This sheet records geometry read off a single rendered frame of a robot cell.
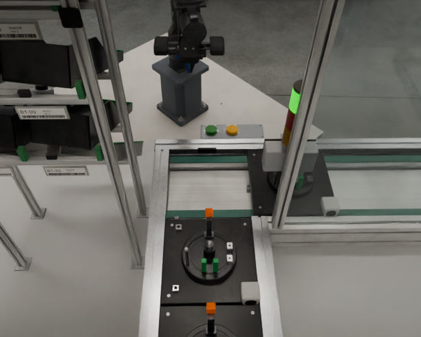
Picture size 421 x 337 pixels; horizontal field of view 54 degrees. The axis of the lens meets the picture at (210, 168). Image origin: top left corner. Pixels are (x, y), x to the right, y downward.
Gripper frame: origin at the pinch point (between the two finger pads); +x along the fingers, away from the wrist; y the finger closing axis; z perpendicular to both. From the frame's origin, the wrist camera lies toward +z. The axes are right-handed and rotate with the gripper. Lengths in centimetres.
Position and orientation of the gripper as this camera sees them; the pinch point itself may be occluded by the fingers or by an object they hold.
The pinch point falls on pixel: (190, 61)
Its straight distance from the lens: 117.7
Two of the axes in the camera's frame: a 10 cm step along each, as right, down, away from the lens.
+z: 0.2, 7.7, -6.4
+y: 10.0, -0.1, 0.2
